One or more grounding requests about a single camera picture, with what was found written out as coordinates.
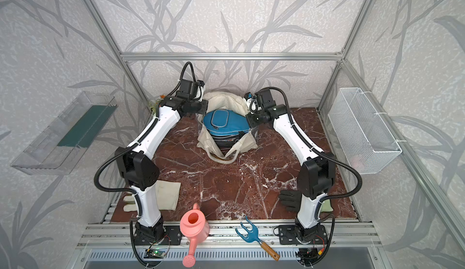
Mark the pink watering can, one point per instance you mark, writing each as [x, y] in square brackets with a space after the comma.
[195, 227]

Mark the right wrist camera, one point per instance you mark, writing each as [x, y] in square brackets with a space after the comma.
[260, 100]

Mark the blue hand rake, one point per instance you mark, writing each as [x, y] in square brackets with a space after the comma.
[252, 235]

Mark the blue paddle case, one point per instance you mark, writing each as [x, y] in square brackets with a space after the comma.
[224, 123]

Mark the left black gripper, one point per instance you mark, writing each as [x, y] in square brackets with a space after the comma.
[204, 104]

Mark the beige canvas bag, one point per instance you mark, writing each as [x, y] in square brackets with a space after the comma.
[225, 150]

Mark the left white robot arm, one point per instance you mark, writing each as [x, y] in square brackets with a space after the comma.
[140, 173]

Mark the black and green glove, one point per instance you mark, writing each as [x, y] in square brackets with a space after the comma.
[292, 199]

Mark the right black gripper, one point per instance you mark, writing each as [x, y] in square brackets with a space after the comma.
[250, 121]

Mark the white wire mesh basket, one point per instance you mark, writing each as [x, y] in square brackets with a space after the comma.
[369, 146]

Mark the clear plastic wall shelf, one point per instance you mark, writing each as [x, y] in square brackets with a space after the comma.
[58, 149]

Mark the beige work glove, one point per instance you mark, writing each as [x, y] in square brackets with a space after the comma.
[167, 194]

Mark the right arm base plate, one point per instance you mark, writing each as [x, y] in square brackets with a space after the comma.
[297, 235]

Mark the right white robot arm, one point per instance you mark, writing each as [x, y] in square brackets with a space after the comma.
[317, 174]

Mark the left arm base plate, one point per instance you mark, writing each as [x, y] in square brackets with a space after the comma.
[144, 236]

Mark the green artificial plant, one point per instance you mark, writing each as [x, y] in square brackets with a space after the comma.
[153, 104]

